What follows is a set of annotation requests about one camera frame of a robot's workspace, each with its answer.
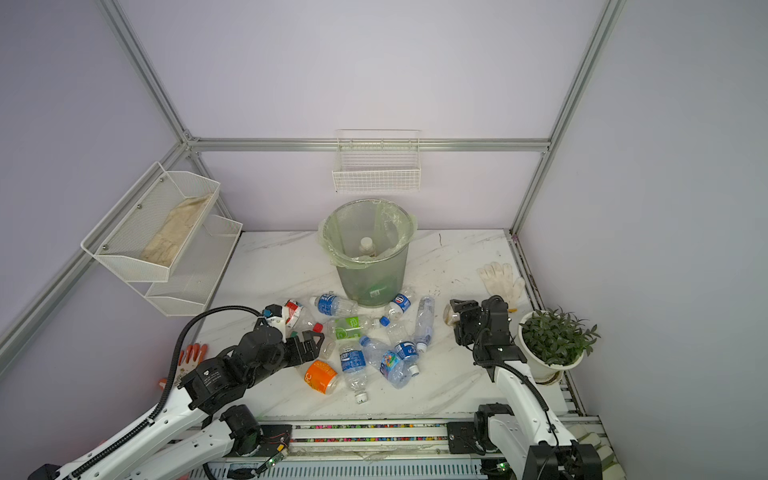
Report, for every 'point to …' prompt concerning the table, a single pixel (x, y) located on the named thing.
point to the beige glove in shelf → (161, 248)
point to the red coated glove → (194, 355)
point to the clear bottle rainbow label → (390, 364)
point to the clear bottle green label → (352, 327)
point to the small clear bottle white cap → (366, 245)
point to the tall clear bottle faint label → (424, 323)
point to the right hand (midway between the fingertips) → (447, 307)
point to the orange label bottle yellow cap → (321, 377)
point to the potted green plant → (554, 341)
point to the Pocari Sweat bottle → (353, 363)
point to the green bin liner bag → (365, 232)
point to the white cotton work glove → (499, 281)
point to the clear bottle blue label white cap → (334, 306)
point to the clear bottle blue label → (405, 343)
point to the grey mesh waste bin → (374, 286)
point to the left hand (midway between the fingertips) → (309, 342)
